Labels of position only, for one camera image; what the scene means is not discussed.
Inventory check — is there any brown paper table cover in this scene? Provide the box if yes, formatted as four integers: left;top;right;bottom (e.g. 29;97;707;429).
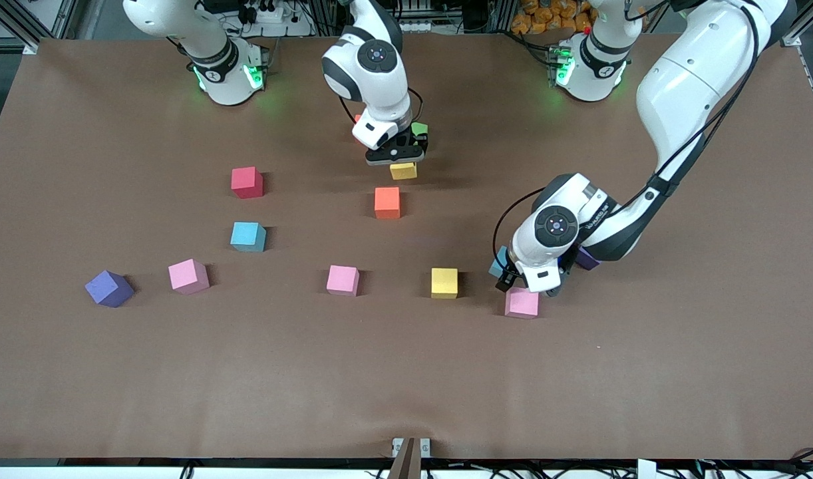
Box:
0;32;813;461

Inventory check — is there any silver metal bracket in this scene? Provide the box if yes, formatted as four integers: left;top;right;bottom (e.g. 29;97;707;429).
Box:
392;437;432;458

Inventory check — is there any red foam cube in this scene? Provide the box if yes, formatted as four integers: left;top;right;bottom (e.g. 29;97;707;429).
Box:
231;166;264;200

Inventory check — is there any brown vertical bar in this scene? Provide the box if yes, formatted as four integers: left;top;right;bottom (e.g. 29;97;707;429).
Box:
387;437;423;479

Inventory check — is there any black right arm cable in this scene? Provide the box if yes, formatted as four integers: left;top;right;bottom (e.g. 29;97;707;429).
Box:
339;86;424;127

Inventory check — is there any pink foam cube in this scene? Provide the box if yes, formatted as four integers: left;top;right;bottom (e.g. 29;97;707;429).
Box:
504;286;540;320
326;265;360;297
168;259;210;295

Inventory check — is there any pile of orange bags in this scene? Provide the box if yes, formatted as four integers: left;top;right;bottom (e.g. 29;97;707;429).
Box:
511;0;597;35

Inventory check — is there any aluminium frame profile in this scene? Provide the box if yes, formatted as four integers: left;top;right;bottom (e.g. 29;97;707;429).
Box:
779;0;813;47
0;0;41;55

